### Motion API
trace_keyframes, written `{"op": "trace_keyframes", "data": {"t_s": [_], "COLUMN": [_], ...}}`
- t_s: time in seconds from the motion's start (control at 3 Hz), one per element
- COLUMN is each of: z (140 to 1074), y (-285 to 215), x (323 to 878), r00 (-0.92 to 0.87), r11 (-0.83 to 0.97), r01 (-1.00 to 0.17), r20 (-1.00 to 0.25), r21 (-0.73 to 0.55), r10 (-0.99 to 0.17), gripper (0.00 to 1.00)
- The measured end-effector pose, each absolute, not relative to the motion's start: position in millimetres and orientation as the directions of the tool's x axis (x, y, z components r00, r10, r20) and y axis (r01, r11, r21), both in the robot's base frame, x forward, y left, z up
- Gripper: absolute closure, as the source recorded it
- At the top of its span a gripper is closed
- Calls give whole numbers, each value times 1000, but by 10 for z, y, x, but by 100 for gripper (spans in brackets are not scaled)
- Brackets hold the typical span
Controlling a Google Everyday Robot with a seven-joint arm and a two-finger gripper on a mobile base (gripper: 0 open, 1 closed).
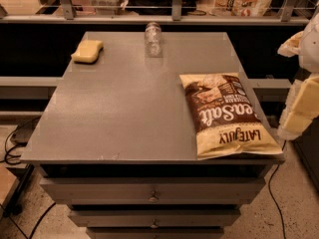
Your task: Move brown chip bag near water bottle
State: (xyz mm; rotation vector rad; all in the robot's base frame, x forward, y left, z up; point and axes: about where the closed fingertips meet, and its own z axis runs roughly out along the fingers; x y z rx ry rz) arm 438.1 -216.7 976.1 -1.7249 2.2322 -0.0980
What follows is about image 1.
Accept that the drawer with knob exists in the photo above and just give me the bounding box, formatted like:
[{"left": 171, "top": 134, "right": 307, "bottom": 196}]
[
  {"left": 69, "top": 209, "right": 240, "bottom": 228},
  {"left": 40, "top": 177, "right": 265, "bottom": 205}
]

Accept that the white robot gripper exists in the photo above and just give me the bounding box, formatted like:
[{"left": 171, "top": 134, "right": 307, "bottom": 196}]
[{"left": 277, "top": 14, "right": 319, "bottom": 140}]

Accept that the grey drawer cabinet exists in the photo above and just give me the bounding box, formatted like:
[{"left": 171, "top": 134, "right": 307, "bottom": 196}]
[{"left": 19, "top": 31, "right": 286, "bottom": 239}]

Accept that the middle drawer with knob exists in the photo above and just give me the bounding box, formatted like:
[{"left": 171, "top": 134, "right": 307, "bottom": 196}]
[{"left": 69, "top": 209, "right": 240, "bottom": 228}]

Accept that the metal guard rail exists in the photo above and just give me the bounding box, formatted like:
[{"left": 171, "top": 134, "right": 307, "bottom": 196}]
[{"left": 0, "top": 0, "right": 318, "bottom": 26}]

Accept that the top drawer with knob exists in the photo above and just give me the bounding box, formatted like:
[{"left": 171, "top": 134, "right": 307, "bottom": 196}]
[{"left": 40, "top": 177, "right": 265, "bottom": 205}]

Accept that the black cable right floor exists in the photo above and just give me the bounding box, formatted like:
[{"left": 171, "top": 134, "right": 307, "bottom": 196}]
[{"left": 267, "top": 139, "right": 288, "bottom": 239}]

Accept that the yellow sponge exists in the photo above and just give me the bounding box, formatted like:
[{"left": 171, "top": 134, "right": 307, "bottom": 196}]
[{"left": 71, "top": 40, "right": 104, "bottom": 64}]

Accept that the bottom drawer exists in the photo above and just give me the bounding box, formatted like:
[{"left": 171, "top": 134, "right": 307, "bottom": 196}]
[{"left": 87, "top": 228, "right": 223, "bottom": 239}]

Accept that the clear plastic water bottle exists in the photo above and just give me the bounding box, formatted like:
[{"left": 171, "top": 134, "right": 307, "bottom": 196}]
[{"left": 145, "top": 22, "right": 161, "bottom": 57}]

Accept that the grey power box left floor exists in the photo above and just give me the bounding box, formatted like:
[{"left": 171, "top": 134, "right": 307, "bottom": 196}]
[{"left": 10, "top": 119, "right": 39, "bottom": 145}]

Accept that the black cables left floor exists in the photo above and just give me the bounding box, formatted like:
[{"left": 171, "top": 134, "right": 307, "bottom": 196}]
[{"left": 0, "top": 117, "right": 57, "bottom": 239}]

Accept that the brown sea salt chip bag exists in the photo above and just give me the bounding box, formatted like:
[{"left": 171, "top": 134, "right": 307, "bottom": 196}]
[{"left": 179, "top": 73, "right": 281, "bottom": 159}]

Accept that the black bag behind rail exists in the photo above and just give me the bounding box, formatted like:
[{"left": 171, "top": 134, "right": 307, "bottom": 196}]
[{"left": 126, "top": 0, "right": 198, "bottom": 15}]

